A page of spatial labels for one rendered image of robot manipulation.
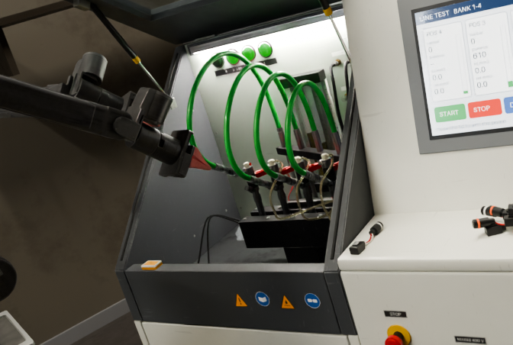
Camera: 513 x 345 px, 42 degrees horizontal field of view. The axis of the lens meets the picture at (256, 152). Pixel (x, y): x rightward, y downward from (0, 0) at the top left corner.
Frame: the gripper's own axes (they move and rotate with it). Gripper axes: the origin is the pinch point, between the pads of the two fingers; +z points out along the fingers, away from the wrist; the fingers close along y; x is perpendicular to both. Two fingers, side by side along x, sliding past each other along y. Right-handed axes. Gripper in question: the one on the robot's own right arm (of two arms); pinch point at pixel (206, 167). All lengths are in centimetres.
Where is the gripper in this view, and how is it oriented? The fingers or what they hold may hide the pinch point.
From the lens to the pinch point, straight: 144.9
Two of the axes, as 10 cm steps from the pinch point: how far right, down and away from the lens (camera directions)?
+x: -6.5, 0.2, 7.6
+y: 2.7, -9.3, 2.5
